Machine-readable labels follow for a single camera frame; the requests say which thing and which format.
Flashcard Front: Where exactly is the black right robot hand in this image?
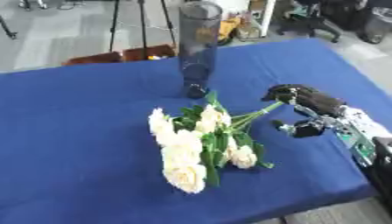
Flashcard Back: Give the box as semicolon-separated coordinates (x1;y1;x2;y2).
260;84;348;139

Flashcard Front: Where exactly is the black trash bin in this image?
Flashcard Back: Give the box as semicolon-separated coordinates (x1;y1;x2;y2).
356;6;392;45

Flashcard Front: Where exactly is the black office chair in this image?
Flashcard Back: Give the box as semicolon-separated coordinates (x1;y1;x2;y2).
276;0;343;44

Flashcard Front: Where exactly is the black tripod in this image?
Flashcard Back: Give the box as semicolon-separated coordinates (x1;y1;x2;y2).
107;0;179;60

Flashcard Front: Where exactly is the white shelf post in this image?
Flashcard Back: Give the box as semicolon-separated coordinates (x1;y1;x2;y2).
258;0;277;39

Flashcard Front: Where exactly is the white flower bouquet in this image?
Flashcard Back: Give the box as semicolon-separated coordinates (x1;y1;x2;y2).
147;90;285;195

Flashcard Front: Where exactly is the tall clear glass vase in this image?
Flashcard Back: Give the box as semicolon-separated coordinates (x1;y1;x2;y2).
178;0;224;100

